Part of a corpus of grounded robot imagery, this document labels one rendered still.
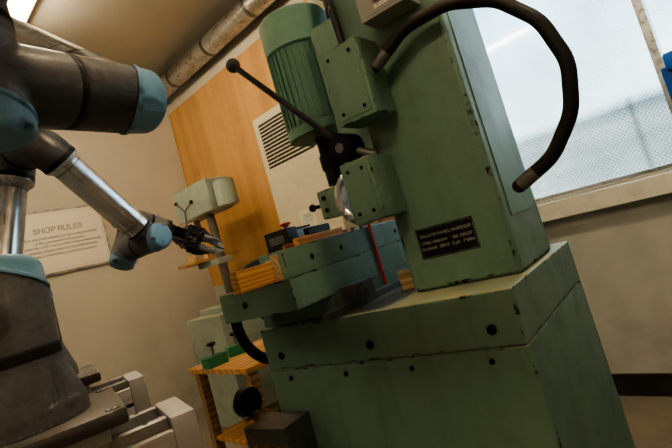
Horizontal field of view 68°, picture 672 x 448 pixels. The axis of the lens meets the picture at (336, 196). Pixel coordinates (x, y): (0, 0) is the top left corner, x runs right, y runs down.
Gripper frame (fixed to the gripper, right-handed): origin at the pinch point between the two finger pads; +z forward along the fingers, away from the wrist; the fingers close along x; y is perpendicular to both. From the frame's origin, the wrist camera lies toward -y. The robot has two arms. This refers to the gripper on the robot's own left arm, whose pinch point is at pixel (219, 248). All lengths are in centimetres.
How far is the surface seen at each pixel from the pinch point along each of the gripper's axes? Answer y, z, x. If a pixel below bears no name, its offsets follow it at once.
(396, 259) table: 69, 21, -1
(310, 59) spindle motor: 71, -15, 37
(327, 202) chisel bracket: 65, 1, 8
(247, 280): 81, -20, -17
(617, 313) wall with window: 53, 153, 14
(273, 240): 51, -4, -2
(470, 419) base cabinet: 103, 15, -32
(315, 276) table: 79, -6, -13
